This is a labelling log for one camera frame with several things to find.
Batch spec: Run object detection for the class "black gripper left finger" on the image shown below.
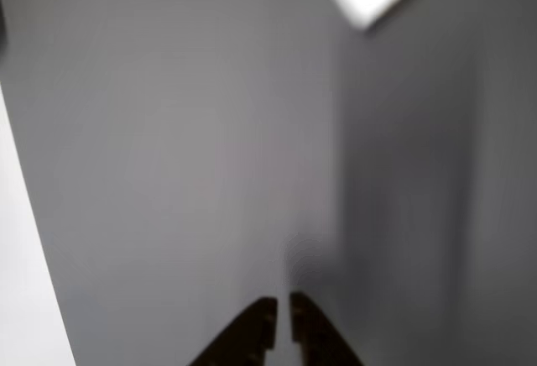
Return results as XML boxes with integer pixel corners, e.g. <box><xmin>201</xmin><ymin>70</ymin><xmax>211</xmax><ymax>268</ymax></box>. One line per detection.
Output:
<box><xmin>186</xmin><ymin>296</ymin><xmax>279</xmax><ymax>366</ymax></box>

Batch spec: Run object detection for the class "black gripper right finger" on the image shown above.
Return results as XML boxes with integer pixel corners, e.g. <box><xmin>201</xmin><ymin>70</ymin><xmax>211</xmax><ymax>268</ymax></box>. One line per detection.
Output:
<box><xmin>289</xmin><ymin>291</ymin><xmax>365</xmax><ymax>366</ymax></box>

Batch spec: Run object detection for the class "grey desk mat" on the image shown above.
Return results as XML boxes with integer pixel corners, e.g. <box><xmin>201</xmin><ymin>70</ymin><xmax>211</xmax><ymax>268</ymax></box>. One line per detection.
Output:
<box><xmin>0</xmin><ymin>0</ymin><xmax>537</xmax><ymax>366</ymax></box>

